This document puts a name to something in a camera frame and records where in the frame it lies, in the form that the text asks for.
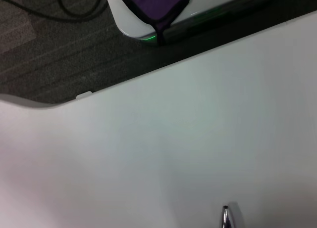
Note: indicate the grey white ballpoint pen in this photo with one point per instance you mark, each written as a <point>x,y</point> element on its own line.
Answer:
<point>226,218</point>

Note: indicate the white table edge tab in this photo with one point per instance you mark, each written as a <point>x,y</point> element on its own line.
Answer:
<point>84,95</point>

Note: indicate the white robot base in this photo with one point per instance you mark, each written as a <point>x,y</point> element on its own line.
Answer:
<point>210,3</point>

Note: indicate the purple black-edged cloth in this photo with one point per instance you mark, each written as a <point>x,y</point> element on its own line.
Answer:
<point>153,3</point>

